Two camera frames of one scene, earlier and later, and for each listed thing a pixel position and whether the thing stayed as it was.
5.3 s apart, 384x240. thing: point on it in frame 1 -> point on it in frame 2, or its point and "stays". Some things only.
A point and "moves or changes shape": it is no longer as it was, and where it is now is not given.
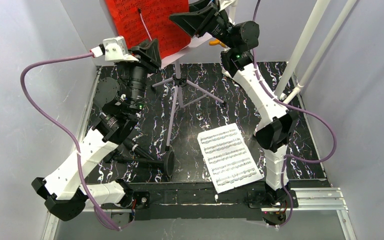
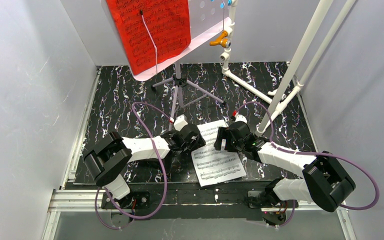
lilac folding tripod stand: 189,93 stays
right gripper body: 206,23 -> 220,140
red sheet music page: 139,21 stays
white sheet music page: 230,162 moves or changes shape
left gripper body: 142,58 -> 196,138
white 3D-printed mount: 116,50 -> 180,122
